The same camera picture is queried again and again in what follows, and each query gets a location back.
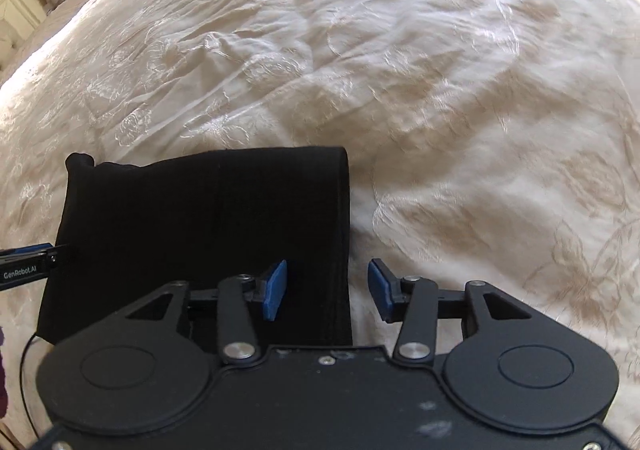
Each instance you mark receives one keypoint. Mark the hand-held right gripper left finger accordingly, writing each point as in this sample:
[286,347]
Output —
[274,290]

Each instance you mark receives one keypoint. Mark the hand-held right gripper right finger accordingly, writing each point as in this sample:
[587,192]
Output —
[379,291]

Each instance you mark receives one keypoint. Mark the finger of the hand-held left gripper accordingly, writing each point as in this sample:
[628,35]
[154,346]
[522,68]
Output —
[57,257]

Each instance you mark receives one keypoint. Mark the black pants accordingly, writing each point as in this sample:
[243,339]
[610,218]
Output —
[200,215]

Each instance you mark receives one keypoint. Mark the purple patterned cloth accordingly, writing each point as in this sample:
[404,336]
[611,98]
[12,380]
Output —
[4,380]

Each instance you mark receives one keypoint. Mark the cream embroidered bedspread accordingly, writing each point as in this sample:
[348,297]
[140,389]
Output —
[400,104]

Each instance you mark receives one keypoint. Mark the white bedside cabinet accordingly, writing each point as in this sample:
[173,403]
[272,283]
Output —
[15,14]

